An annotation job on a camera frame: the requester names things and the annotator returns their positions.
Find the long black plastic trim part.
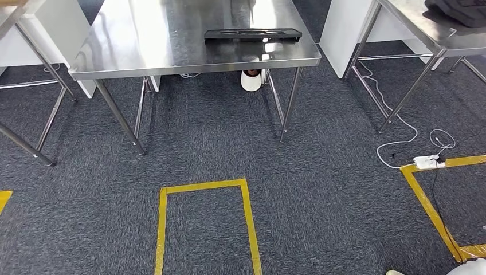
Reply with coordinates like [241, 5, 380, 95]
[203, 27, 303, 44]

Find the stainless steel workbench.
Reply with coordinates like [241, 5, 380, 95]
[68, 0, 322, 156]

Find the person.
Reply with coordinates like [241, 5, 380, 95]
[240, 69, 264, 93]

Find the yellow floor tape square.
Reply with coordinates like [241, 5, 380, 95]
[0, 191, 13, 215]
[154, 178, 264, 275]
[399, 154, 486, 264]

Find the white partition panel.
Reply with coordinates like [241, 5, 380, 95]
[319, 0, 445, 79]
[0, 0, 97, 100]

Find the white power strip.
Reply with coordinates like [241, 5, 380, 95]
[413, 154, 447, 170]

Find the black fabric bag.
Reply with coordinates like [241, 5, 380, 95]
[422, 0, 486, 29]

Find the white floor cable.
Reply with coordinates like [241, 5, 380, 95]
[356, 60, 419, 170]
[429, 129, 456, 156]

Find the black floor cable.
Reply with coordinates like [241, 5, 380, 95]
[432, 161, 466, 264]

